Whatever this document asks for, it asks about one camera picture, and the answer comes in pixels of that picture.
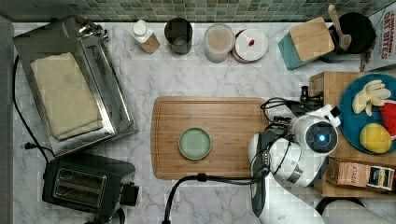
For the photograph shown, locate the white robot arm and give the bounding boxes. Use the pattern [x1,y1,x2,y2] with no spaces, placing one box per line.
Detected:
[247,105,392,224]

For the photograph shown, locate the green ceramic plate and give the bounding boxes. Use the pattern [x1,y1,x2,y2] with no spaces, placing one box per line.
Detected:
[178,127,212,161]

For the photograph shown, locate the bamboo cutting board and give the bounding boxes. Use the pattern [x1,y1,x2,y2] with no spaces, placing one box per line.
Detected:
[150,96,268,179]

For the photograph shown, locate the clear jar with granola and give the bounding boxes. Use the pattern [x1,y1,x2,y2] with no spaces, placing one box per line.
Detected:
[205,23,235,63]

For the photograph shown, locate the dark grey cup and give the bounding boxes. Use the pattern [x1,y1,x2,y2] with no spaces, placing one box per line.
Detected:
[164,18,192,55]

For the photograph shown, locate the white red lidded bowl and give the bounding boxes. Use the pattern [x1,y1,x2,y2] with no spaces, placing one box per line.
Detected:
[232,29,268,63]

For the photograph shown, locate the white cap spice bottle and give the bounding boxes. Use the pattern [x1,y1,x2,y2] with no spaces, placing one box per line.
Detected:
[131,20,161,54]

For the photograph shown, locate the silver toaster oven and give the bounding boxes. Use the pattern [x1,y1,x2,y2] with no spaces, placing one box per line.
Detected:
[13,16,137,156]

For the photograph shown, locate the black toaster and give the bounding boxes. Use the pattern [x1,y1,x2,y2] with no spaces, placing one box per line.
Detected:
[42,153,139,219]

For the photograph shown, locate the teal box with wooden lid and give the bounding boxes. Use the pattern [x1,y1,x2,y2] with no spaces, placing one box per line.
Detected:
[278,17,335,70]

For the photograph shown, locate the beige folded towel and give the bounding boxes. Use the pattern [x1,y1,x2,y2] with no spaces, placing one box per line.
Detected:
[31,52,103,141]

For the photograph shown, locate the blue plate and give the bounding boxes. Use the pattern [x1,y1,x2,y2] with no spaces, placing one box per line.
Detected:
[338,74,396,155]

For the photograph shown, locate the Stash tea box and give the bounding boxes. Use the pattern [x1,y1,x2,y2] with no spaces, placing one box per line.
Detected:
[326,158,395,192]

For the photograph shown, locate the wooden spatula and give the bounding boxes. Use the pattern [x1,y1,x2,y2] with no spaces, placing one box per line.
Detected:
[328,5,352,51]

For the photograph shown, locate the toy lemon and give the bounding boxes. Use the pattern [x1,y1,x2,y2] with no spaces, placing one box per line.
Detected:
[360,123,392,154]

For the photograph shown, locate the toy banana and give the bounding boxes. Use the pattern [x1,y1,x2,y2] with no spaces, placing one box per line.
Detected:
[352,79,391,117]

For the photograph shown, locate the black utensil holder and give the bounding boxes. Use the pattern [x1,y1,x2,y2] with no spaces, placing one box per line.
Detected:
[320,12,376,63]

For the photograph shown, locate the toy watermelon slice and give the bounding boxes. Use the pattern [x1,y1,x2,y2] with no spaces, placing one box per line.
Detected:
[379,101,396,140]

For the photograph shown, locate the oat bites cereal box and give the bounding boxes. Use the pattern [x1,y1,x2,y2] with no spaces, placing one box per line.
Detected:
[360,3,396,72]

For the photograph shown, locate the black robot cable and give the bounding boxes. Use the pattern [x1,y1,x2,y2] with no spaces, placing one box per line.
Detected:
[162,96,312,224]

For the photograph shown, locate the black toaster oven cord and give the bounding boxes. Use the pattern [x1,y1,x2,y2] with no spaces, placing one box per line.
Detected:
[11,55,57,164]

